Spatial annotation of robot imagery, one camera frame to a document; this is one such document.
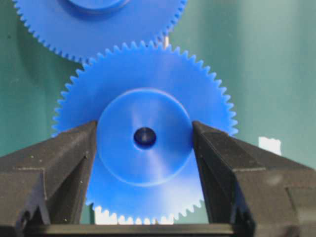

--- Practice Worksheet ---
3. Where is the white paper marker tag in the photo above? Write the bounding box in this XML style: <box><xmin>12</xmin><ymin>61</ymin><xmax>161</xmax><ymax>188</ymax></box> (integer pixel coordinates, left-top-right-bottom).
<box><xmin>258</xmin><ymin>136</ymin><xmax>282</xmax><ymax>156</ymax></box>

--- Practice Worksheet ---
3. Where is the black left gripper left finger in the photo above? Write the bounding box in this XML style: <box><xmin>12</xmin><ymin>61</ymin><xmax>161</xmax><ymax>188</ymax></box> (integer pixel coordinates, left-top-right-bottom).
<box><xmin>0</xmin><ymin>121</ymin><xmax>96</xmax><ymax>237</ymax></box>

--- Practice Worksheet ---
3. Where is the small blue plastic gear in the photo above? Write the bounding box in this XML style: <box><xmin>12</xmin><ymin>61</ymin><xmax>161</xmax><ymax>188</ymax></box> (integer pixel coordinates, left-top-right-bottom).
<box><xmin>53</xmin><ymin>43</ymin><xmax>237</xmax><ymax>221</ymax></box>

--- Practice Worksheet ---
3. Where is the large blue plastic gear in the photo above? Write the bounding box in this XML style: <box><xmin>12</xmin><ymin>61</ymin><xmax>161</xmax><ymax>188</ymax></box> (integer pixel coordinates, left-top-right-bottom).
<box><xmin>14</xmin><ymin>0</ymin><xmax>187</xmax><ymax>63</ymax></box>

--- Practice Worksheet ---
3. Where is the aluminium extrusion rail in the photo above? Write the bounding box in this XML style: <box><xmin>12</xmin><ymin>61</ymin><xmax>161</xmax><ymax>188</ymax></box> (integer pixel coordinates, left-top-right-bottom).
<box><xmin>162</xmin><ymin>36</ymin><xmax>169</xmax><ymax>48</ymax></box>

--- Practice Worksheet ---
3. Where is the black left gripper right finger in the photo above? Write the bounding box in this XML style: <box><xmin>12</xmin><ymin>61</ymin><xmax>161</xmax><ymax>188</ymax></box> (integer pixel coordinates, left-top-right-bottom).
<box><xmin>193</xmin><ymin>121</ymin><xmax>316</xmax><ymax>237</ymax></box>

